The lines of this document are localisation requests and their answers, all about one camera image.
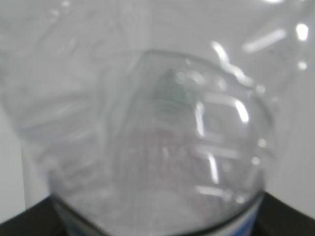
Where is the clear plastic water bottle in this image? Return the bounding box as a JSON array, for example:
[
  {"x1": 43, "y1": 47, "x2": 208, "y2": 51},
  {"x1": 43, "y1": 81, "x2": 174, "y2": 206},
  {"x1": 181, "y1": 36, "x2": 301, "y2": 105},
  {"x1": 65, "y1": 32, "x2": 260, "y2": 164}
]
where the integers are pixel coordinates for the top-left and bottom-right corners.
[{"x1": 0, "y1": 0, "x2": 315, "y2": 236}]

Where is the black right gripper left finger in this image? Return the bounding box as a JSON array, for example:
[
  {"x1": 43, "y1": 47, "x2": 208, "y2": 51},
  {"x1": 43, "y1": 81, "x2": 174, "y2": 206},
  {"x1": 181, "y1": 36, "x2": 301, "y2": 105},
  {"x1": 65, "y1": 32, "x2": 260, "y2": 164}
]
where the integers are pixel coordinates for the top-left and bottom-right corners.
[{"x1": 0, "y1": 196, "x2": 69, "y2": 236}]

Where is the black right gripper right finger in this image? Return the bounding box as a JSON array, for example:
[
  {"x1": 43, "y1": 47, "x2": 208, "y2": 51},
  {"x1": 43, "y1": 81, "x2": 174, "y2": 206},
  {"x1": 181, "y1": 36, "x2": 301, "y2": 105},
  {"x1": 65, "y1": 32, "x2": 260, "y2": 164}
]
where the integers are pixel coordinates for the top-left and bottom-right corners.
[{"x1": 252, "y1": 193, "x2": 315, "y2": 236}]

